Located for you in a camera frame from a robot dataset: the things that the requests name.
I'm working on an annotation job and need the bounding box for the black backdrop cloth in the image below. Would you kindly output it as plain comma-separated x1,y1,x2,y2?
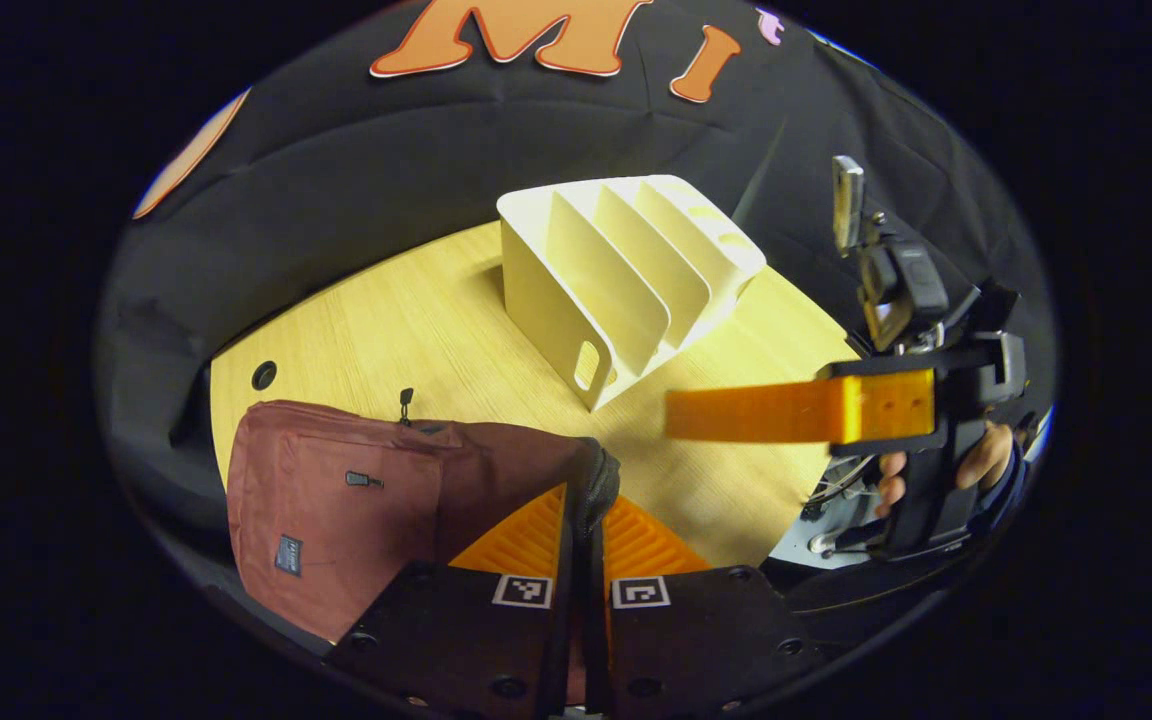
96,0,1052,561

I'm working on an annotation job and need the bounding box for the white bookshelf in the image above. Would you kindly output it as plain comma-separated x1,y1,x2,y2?
496,175,767,413

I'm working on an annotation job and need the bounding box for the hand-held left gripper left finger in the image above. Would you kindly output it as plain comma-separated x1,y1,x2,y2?
324,483,572,716

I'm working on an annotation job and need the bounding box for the reddish brown schoolbag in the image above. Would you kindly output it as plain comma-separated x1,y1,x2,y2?
226,388,622,646

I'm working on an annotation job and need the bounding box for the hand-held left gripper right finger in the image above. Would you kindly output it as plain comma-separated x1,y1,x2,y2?
586,495,822,716

